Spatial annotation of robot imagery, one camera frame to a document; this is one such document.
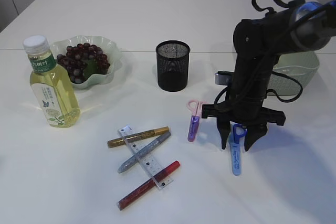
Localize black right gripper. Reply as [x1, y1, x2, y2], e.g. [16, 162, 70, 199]
[201, 77, 286, 153]

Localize blue scissors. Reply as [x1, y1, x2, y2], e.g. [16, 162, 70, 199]
[229, 124, 247, 176]

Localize pink purple scissors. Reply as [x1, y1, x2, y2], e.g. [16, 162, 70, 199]
[186, 100, 206, 142]

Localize clear plastic ruler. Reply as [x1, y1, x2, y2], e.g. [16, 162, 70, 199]
[118, 126, 172, 189]

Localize purple artificial grape bunch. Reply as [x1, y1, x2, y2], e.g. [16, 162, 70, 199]
[56, 42, 110, 84]

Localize yellow tea bottle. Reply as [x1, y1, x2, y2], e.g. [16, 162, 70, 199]
[23, 35, 80, 128]

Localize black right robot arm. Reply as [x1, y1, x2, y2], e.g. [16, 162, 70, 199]
[202, 0, 335, 150]

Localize silver glitter pen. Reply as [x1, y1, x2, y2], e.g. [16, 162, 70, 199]
[118, 131, 171, 174]

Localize green plastic woven basket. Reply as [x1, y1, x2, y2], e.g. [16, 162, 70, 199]
[268, 51, 320, 96]

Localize black mesh pen holder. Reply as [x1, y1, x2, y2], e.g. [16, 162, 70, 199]
[156, 40, 190, 92]

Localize gold glitter pen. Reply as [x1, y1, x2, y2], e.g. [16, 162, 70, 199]
[107, 126, 169, 148]

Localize red glitter pen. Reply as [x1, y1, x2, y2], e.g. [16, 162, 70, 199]
[117, 161, 180, 211]

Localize green wavy glass plate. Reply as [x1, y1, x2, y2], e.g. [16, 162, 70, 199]
[50, 35, 122, 89]

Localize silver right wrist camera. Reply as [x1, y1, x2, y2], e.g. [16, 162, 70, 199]
[215, 71, 233, 86]

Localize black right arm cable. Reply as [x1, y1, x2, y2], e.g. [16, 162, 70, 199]
[213, 0, 336, 106]

